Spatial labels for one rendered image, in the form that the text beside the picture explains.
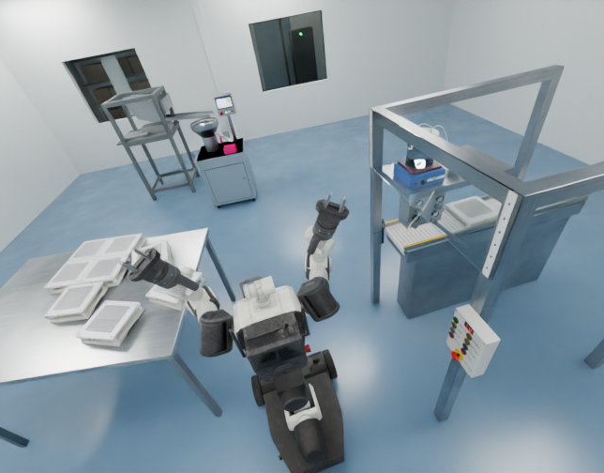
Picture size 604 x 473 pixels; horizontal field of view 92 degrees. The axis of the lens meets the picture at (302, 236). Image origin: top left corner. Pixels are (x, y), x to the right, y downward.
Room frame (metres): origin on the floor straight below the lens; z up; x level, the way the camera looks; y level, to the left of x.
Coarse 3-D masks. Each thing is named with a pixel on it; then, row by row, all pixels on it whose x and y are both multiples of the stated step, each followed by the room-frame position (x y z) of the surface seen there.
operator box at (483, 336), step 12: (456, 312) 0.67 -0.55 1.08; (468, 312) 0.65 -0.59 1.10; (480, 324) 0.59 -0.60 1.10; (456, 336) 0.63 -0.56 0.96; (480, 336) 0.54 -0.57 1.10; (492, 336) 0.53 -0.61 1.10; (480, 348) 0.52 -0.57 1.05; (492, 348) 0.51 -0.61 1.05; (468, 360) 0.54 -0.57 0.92; (480, 360) 0.51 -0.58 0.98; (468, 372) 0.53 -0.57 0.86; (480, 372) 0.51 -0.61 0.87
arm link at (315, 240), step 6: (312, 228) 0.94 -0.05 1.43; (306, 234) 0.95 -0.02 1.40; (312, 234) 0.94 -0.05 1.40; (318, 234) 0.89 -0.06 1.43; (312, 240) 0.88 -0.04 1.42; (318, 240) 0.88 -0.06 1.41; (324, 240) 0.90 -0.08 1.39; (312, 246) 0.88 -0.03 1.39; (318, 246) 0.91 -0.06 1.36; (312, 252) 0.89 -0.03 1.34
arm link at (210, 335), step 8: (200, 328) 0.73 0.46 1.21; (208, 328) 0.68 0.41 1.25; (216, 328) 0.69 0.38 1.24; (224, 328) 0.71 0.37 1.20; (208, 336) 0.67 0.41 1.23; (216, 336) 0.67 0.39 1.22; (224, 336) 0.70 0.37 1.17; (208, 344) 0.65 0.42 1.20; (216, 344) 0.65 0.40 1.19; (224, 344) 0.68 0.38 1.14; (208, 352) 0.64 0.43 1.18; (216, 352) 0.64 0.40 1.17
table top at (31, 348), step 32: (64, 256) 1.96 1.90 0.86; (192, 256) 1.64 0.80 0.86; (32, 288) 1.63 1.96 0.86; (128, 288) 1.43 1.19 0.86; (0, 320) 1.37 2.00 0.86; (32, 320) 1.31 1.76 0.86; (160, 320) 1.11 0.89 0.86; (0, 352) 1.11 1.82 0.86; (32, 352) 1.06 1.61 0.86; (64, 352) 1.02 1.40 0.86; (96, 352) 0.98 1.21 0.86; (128, 352) 0.94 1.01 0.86; (160, 352) 0.90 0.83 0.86; (0, 384) 0.91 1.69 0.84
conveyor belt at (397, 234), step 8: (584, 200) 1.49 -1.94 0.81; (400, 224) 1.58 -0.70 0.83; (424, 224) 1.53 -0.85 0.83; (392, 232) 1.52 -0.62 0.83; (400, 232) 1.50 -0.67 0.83; (408, 232) 1.49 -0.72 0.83; (416, 232) 1.47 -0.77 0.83; (424, 232) 1.46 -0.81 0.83; (432, 232) 1.44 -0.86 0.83; (392, 240) 1.46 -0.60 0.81; (400, 240) 1.42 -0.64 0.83; (408, 240) 1.41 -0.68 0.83; (416, 240) 1.39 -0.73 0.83; (400, 248) 1.36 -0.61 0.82
